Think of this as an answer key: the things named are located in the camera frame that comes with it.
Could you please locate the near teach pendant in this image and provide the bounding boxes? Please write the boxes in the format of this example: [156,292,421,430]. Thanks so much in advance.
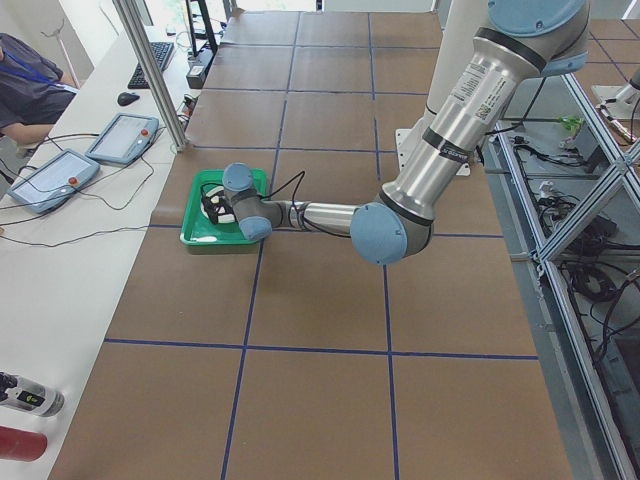
[8,149,100,214]

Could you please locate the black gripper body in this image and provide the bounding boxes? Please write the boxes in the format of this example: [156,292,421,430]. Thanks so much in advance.
[200,182,237,225]

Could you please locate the black keyboard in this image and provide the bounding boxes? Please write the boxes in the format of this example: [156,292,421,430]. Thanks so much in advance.
[127,41,176,90]

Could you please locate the white pedestal column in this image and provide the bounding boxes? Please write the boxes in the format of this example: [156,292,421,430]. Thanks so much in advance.
[396,0,487,169]

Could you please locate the green plastic tray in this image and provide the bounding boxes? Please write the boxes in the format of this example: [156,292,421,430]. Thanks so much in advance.
[180,169,259,255]

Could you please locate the aluminium frame post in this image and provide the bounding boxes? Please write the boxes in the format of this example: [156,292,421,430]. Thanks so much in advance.
[113,0,188,152]

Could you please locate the far teach pendant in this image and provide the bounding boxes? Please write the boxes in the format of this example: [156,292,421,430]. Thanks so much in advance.
[86,113,159,165]

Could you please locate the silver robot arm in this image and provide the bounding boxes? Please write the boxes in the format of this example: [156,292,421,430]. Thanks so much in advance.
[221,1,591,265]

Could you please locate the white round plate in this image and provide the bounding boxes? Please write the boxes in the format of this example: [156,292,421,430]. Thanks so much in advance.
[201,186,238,225]

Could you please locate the seated person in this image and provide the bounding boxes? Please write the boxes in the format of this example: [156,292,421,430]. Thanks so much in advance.
[1,33,78,145]

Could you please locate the red bottle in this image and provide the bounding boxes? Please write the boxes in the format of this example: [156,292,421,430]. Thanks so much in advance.
[0,426,48,462]

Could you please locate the black computer mouse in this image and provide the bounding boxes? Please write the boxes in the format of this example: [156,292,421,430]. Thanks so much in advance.
[117,92,140,107]

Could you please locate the teach pendant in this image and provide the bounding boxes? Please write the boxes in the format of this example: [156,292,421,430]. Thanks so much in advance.
[86,113,159,165]
[8,149,100,214]

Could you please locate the clear water bottle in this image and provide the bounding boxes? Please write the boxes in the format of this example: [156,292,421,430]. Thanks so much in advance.
[1,372,65,417]

